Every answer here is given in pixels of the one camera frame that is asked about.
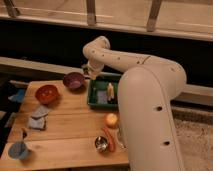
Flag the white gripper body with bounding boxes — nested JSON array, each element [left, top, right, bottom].
[[87, 61, 104, 80]]

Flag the grey cloth upper left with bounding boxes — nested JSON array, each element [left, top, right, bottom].
[[31, 105, 50, 119]]

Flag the orange fruit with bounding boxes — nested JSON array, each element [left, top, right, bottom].
[[105, 113, 118, 128]]

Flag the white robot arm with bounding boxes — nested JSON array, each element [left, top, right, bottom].
[[83, 36, 186, 171]]

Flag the orange carrot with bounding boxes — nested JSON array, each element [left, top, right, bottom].
[[102, 127, 116, 152]]

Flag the blue cloth off table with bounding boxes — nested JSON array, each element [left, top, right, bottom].
[[8, 89, 26, 103]]

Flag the yellow corn cob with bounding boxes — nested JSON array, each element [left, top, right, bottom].
[[107, 83, 114, 101]]

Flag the black brush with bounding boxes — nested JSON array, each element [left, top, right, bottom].
[[82, 64, 89, 76]]

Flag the green plastic tray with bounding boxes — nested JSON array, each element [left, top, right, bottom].
[[87, 75, 120, 110]]

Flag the red bowl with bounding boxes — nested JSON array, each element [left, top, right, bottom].
[[35, 85, 59, 105]]

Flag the grey cloth lower left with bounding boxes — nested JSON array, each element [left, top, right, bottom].
[[28, 117, 46, 130]]

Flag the small metal cup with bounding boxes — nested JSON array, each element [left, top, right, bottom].
[[95, 136, 108, 152]]

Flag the purple bowl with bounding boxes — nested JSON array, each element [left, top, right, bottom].
[[63, 72, 85, 90]]

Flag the blue cup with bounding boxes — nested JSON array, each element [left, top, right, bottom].
[[8, 141, 30, 160]]

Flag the blue sponge in tray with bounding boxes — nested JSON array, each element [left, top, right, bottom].
[[97, 91, 107, 104]]

